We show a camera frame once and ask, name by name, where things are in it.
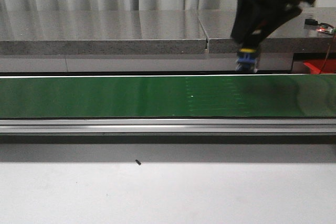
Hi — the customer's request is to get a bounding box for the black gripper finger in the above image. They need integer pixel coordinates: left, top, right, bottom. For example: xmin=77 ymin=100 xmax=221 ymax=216
xmin=244 ymin=1 xmax=302 ymax=48
xmin=231 ymin=0 xmax=260 ymax=44

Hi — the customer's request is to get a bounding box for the black connector plug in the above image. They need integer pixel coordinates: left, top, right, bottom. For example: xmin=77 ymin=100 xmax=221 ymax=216
xmin=304 ymin=18 xmax=319 ymax=26

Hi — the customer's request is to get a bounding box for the small green circuit board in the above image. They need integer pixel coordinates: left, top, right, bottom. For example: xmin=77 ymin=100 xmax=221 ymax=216
xmin=317 ymin=26 xmax=335 ymax=35

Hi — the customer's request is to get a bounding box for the red plastic tray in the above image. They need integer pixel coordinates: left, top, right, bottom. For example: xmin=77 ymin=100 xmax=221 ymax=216
xmin=303 ymin=59 xmax=336 ymax=74

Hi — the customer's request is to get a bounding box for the green conveyor belt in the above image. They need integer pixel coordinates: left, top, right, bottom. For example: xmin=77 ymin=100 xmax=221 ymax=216
xmin=1 ymin=74 xmax=335 ymax=119

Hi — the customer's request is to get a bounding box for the grey stone slab left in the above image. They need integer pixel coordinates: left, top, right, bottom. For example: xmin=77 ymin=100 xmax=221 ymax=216
xmin=1 ymin=10 xmax=207 ymax=55

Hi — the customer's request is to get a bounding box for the thin red black wire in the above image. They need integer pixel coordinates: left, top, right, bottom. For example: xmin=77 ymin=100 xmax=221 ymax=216
xmin=318 ymin=22 xmax=336 ymax=76

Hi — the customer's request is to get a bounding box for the aluminium conveyor frame rail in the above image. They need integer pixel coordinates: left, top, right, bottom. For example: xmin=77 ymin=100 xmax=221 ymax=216
xmin=1 ymin=118 xmax=335 ymax=135

